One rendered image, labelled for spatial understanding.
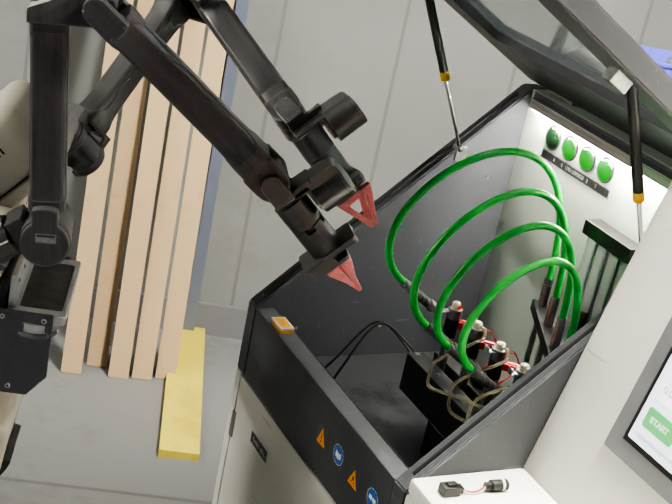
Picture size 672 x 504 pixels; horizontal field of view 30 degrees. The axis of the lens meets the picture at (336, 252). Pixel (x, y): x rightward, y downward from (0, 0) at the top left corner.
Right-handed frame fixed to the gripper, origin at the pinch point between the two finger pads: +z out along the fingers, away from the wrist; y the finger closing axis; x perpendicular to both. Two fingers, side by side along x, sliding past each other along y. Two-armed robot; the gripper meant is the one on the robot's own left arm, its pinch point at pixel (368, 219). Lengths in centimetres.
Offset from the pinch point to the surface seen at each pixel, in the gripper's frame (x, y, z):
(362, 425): 23.1, -8.8, 26.5
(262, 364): 31.5, 28.9, 19.5
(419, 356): 6.3, 12.3, 32.1
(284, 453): 38, 16, 32
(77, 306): 72, 188, 21
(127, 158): 30, 190, -7
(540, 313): -17.3, 8.5, 39.0
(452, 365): 2.4, 9.7, 36.7
